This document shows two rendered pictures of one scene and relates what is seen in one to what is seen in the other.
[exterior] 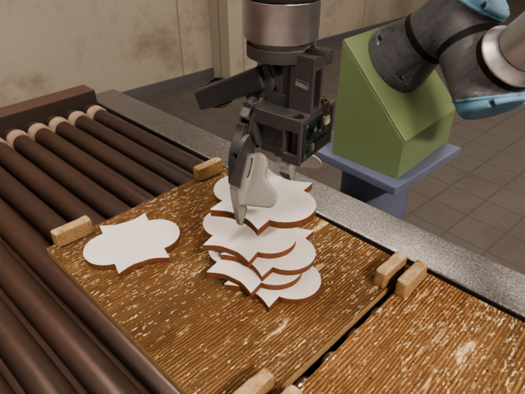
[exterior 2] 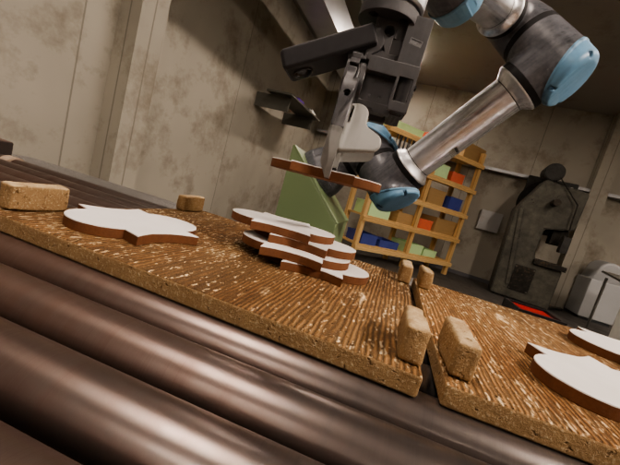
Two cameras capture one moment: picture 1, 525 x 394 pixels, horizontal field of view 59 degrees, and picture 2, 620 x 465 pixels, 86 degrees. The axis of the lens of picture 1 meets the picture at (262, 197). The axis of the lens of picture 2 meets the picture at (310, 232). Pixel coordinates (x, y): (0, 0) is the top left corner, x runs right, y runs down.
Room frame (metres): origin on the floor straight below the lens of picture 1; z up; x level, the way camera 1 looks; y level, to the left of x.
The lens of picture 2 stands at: (0.13, 0.22, 1.04)
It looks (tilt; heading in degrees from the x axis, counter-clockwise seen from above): 8 degrees down; 329
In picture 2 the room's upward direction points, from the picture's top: 16 degrees clockwise
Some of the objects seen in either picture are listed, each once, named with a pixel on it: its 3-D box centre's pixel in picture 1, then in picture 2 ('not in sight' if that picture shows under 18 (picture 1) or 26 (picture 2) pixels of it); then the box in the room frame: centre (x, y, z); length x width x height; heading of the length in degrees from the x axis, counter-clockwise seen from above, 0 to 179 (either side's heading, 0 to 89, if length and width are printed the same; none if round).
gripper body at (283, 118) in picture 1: (285, 99); (380, 67); (0.48, -0.02, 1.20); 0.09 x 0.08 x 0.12; 54
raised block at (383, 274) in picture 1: (391, 269); (405, 270); (0.48, -0.18, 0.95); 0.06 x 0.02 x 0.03; 135
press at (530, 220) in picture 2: not in sight; (543, 236); (3.38, -6.83, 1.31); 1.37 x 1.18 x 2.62; 42
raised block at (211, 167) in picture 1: (208, 169); (191, 203); (0.75, 0.10, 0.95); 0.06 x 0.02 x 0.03; 135
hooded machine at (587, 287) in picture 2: not in sight; (598, 291); (2.66, -7.92, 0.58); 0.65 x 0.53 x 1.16; 42
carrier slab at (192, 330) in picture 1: (223, 260); (253, 256); (0.52, 0.06, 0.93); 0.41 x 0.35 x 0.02; 45
